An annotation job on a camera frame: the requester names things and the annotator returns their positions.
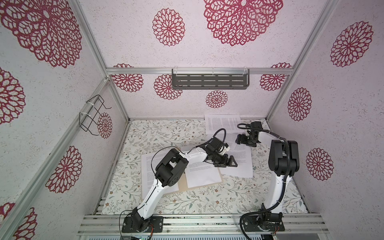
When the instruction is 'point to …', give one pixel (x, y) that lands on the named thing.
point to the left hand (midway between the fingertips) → (230, 166)
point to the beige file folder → (182, 185)
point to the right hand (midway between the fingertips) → (243, 140)
